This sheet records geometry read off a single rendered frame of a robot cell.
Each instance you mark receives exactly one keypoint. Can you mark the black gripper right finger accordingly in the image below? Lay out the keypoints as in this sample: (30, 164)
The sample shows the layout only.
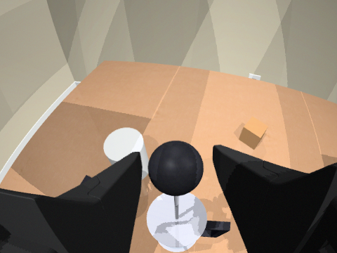
(276, 209)

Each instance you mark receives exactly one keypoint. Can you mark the dark grey flat rectangular slab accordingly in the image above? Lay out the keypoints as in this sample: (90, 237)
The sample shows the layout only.
(85, 178)

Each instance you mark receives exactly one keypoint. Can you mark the white cylinder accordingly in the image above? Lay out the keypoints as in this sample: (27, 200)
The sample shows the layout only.
(122, 142)

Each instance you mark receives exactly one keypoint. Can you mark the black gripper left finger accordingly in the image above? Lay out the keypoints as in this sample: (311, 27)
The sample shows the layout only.
(97, 216)

